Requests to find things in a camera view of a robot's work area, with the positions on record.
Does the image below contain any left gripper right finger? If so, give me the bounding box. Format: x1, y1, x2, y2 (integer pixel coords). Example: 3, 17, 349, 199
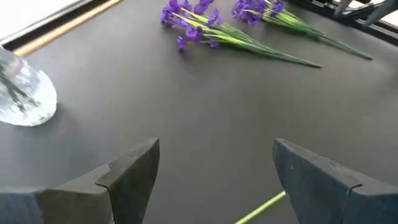
272, 138, 398, 224

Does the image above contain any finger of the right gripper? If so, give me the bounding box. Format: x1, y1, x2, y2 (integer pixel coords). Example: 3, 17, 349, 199
334, 0, 354, 16
364, 0, 398, 26

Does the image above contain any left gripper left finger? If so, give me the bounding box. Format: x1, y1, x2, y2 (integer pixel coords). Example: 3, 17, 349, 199
0, 138, 160, 224

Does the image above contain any purple artificial flower bunch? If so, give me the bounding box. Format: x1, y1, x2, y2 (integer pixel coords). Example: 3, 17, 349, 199
160, 0, 323, 69
232, 0, 374, 60

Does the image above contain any pink artificial tulip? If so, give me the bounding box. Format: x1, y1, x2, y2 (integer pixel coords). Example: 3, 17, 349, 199
234, 190, 287, 224

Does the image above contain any clear glass vase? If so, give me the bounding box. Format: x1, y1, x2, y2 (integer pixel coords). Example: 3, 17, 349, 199
0, 45, 58, 128

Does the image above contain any black table mat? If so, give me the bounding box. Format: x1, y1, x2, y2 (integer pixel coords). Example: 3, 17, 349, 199
0, 0, 398, 224

